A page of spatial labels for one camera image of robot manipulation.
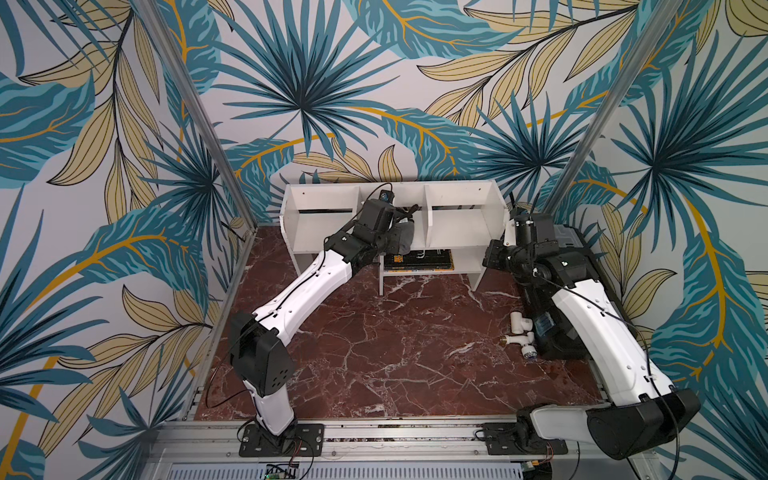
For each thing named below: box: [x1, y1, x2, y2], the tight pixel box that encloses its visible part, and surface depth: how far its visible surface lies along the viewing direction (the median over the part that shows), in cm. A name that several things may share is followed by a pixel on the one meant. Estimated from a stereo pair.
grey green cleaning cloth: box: [397, 220, 415, 255], surface depth 82 cm
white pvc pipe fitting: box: [499, 311, 538, 359], surface depth 92 cm
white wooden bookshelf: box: [280, 180, 507, 295], surface depth 85 cm
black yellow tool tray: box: [384, 249, 455, 272], surface depth 93 cm
